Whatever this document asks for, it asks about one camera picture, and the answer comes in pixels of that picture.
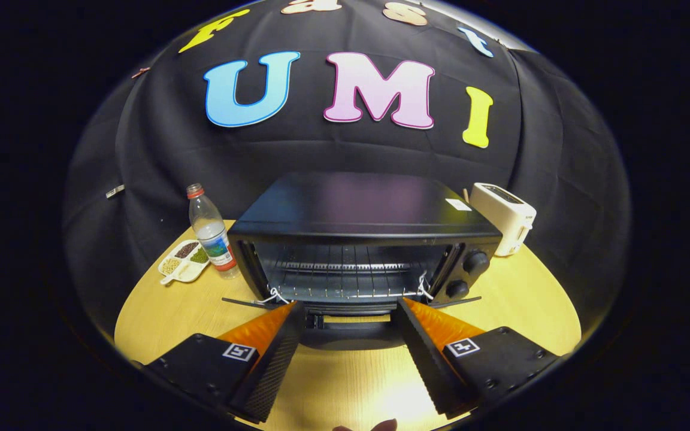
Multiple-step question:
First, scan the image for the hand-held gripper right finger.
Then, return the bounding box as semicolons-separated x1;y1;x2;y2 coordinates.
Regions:
396;298;561;420

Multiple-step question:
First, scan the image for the clear plastic water bottle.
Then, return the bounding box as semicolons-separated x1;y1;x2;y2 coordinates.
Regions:
186;183;241;280

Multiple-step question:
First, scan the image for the white toaster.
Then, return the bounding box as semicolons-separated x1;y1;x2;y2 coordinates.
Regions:
470;183;537;257

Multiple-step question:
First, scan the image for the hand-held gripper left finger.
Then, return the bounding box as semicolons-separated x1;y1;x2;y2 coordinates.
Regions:
141;301;307;424

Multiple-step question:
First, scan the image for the black toaster oven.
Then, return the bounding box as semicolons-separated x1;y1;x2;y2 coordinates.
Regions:
222;172;503;351

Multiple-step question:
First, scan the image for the white divided bean tray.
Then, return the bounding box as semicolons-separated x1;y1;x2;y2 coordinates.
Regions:
158;239;211;286

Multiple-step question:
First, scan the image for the black backdrop cloth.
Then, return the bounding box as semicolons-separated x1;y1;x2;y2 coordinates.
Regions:
63;0;630;336

